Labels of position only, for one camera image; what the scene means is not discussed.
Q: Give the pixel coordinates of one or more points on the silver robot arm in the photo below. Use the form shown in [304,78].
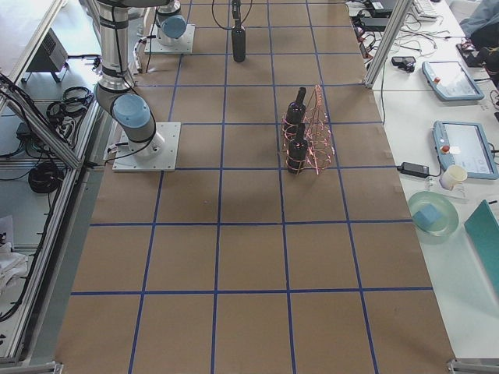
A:
[114,93]
[170,22]

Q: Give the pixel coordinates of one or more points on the dark wine bottle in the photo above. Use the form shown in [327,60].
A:
[295,113]
[297,150]

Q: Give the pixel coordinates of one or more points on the dark wine bottle right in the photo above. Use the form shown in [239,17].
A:
[295,113]

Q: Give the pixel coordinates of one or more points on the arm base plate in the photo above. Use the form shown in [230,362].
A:
[163,45]
[159,155]

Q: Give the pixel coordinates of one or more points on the far teach pendant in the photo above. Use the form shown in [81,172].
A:
[451,81]

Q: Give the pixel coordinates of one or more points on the near teach pendant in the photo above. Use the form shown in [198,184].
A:
[464,144]

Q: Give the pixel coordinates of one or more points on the green glass bowl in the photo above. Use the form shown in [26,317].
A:
[449,221]

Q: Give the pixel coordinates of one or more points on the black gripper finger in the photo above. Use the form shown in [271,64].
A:
[235,8]

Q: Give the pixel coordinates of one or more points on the blue sponge block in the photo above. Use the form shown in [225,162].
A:
[426,216]

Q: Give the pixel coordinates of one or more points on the teach pendant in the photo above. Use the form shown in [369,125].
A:
[451,81]
[464,144]

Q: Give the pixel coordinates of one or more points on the aluminium frame post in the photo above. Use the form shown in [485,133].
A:
[391,31]

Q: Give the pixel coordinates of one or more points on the teal folder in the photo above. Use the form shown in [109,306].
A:
[482,228]

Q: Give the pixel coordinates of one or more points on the dark wine bottle left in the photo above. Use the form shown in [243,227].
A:
[297,150]

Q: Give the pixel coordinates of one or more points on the black power adapter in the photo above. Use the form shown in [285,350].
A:
[417,170]

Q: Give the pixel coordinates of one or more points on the grey control box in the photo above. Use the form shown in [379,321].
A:
[50,57]

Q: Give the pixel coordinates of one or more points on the white paper cup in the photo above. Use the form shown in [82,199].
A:
[453,176]

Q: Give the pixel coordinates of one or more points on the copper wire wine basket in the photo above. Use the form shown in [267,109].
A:
[320,153]

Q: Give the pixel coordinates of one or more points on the dark wine bottle carried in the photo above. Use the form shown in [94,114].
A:
[238,36]

